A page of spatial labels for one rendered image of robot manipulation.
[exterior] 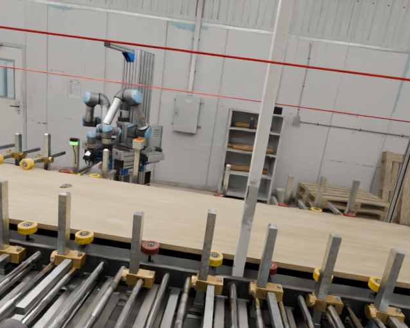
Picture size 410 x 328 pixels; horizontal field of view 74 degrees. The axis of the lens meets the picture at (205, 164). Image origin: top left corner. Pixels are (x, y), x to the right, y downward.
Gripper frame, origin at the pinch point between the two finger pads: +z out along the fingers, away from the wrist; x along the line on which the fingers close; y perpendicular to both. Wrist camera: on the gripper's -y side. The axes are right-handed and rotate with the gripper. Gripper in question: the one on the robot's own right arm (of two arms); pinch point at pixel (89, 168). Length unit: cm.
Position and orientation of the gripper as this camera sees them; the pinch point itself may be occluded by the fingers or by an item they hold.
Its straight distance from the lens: 282.8
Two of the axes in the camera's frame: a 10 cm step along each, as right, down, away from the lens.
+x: -9.9, -1.5, 0.4
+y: 0.8, -2.2, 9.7
